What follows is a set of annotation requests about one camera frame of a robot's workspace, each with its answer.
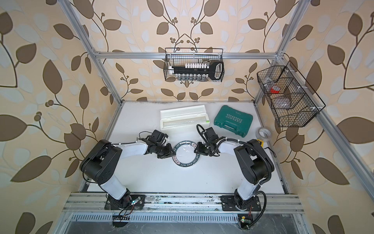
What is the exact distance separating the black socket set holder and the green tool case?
0.30m

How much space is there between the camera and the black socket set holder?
2.70 feet

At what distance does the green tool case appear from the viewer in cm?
101
